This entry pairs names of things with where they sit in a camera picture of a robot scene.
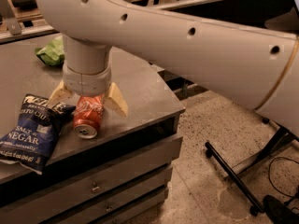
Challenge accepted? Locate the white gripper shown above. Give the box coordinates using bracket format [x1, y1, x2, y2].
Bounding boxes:
[48, 64, 128, 116]

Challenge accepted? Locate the red coke can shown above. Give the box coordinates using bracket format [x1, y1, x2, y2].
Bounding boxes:
[73, 95, 104, 139]

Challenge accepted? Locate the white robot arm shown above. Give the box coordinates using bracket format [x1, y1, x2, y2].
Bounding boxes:
[36, 0, 299, 135]

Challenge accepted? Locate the green chip bag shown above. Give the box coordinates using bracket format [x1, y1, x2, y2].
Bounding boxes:
[35, 35, 64, 66]

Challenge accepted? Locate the blue salt vinegar chip bag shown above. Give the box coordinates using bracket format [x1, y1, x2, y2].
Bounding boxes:
[0, 94, 75, 175]

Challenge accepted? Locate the metal drawer knob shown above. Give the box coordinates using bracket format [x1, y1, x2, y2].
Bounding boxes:
[91, 183, 101, 193]

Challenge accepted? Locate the black metal stand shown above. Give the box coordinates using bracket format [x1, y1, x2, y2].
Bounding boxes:
[205, 118, 298, 217]

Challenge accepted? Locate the black cable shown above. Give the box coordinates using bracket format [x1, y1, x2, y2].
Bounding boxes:
[267, 156, 299, 201]

